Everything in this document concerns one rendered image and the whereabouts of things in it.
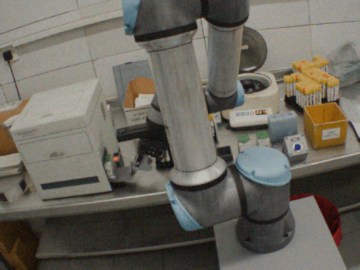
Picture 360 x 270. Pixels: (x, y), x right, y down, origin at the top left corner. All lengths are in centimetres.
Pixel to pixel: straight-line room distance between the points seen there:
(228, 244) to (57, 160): 59
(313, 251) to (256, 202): 22
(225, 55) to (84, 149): 54
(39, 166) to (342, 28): 148
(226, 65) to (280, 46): 92
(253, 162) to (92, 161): 56
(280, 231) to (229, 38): 44
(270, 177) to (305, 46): 111
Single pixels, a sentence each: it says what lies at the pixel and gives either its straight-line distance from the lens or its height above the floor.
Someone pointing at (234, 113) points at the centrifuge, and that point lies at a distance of 136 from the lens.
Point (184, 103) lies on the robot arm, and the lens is 63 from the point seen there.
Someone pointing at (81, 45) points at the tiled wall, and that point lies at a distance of 164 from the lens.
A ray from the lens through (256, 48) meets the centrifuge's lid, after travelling 159.
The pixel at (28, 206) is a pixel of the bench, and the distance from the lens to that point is 130.
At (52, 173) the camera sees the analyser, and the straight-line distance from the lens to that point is 119.
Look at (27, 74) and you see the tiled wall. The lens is 177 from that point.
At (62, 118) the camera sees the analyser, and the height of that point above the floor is 117.
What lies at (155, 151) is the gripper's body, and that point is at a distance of 110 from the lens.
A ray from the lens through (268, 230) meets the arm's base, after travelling 81.
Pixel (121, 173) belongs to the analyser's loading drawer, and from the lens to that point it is 119.
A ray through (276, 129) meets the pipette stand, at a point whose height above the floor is 94.
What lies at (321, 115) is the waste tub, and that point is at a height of 93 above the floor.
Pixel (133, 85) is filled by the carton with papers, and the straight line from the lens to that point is 160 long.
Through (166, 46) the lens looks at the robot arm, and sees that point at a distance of 60.
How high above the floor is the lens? 159
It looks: 31 degrees down
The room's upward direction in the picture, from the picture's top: 12 degrees counter-clockwise
